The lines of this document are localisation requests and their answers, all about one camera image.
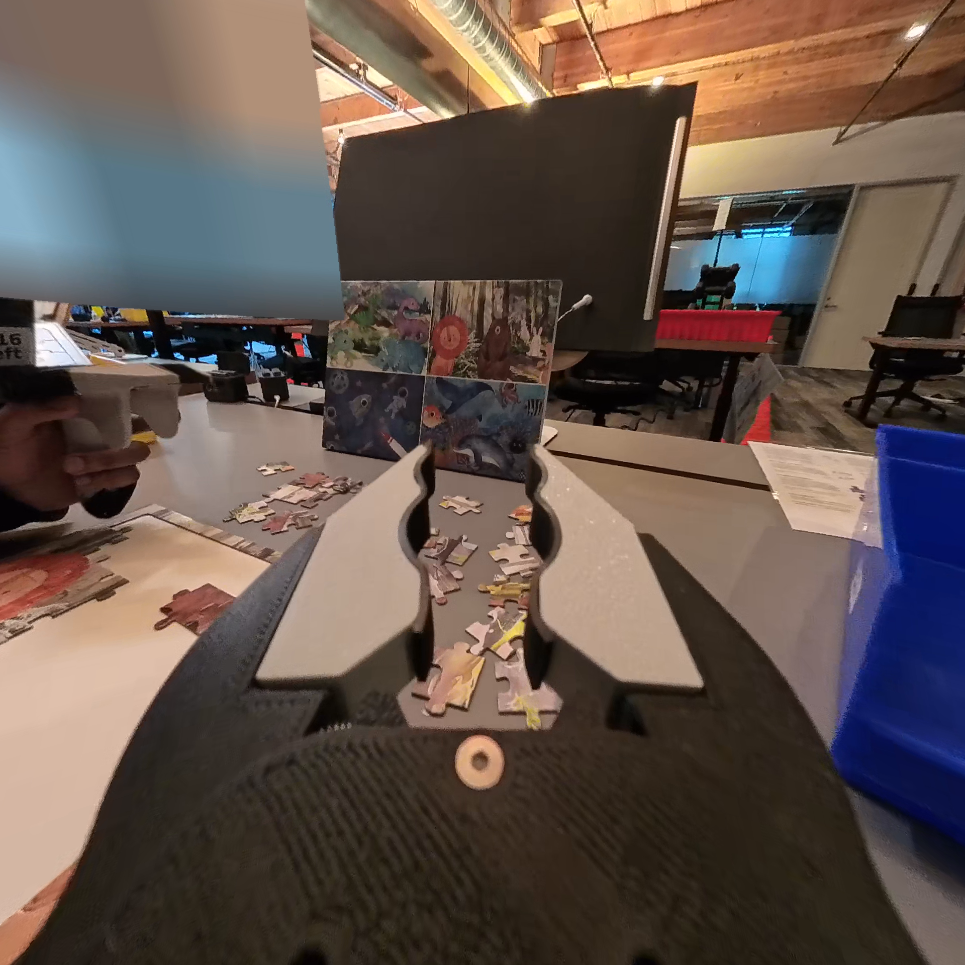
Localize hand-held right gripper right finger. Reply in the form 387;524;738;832
522;443;707;695

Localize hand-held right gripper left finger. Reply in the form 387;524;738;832
255;440;438;688

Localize brown and green puzzle piece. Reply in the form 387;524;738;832
185;583;238;626

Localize printed frame puzzle tray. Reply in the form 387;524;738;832
0;503;286;943

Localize person's left hand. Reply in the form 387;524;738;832
0;394;152;522

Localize scattered loose puzzle pieces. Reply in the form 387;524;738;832
222;460;563;728

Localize assembled lion puzzle section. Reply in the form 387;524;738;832
0;523;132;646

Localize black office chair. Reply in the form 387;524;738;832
845;294;965;426
551;350;725;430

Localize printed paper sheet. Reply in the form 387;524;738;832
746;440;883;547

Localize illustrated puzzle box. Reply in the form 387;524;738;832
322;281;564;483

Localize red plastic crate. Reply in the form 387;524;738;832
655;307;782;345

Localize blue plastic bin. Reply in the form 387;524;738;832
832;424;965;841

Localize black partition panel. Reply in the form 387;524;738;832
333;83;698;355

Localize white door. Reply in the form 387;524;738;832
799;177;960;371

